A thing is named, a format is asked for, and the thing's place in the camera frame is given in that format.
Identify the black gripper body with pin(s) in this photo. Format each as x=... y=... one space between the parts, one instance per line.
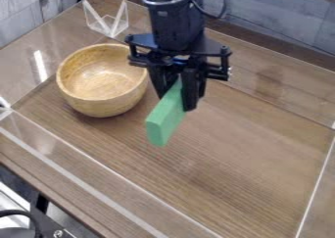
x=178 y=42

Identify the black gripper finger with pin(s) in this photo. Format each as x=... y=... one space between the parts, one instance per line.
x=193 y=88
x=163 y=76

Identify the green rectangular block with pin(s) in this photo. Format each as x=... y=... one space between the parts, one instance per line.
x=166 y=117

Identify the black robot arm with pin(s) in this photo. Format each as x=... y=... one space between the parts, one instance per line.
x=177 y=52

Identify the wooden bowl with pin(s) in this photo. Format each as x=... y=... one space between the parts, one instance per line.
x=99 y=84

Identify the clear acrylic corner bracket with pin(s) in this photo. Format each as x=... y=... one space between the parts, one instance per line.
x=107 y=25

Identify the clear acrylic front wall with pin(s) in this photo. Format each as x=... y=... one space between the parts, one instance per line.
x=111 y=204

